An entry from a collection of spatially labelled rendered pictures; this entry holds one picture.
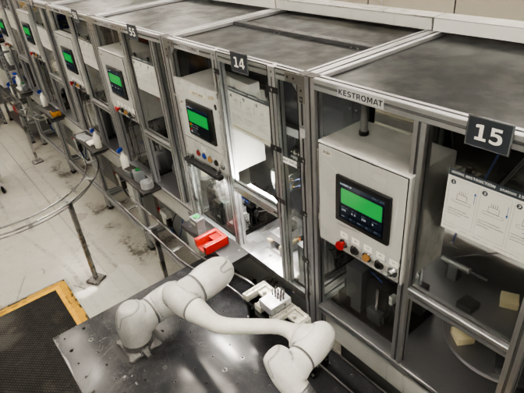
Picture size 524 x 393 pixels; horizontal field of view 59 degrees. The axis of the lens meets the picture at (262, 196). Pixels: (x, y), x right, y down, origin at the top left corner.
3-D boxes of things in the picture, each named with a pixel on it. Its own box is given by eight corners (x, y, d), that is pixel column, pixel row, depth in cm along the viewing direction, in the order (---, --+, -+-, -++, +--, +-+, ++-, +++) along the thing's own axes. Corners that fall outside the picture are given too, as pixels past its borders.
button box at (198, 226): (192, 231, 283) (188, 216, 277) (202, 226, 287) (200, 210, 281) (198, 237, 278) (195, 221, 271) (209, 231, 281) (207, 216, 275)
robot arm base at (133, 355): (134, 369, 228) (132, 362, 225) (116, 343, 243) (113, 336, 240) (167, 349, 237) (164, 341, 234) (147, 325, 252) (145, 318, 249)
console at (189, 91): (183, 154, 272) (168, 77, 247) (223, 138, 286) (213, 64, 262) (224, 178, 243) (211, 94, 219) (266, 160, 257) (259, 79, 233)
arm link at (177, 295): (179, 305, 174) (207, 285, 182) (151, 285, 185) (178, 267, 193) (185, 329, 181) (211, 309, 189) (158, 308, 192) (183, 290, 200)
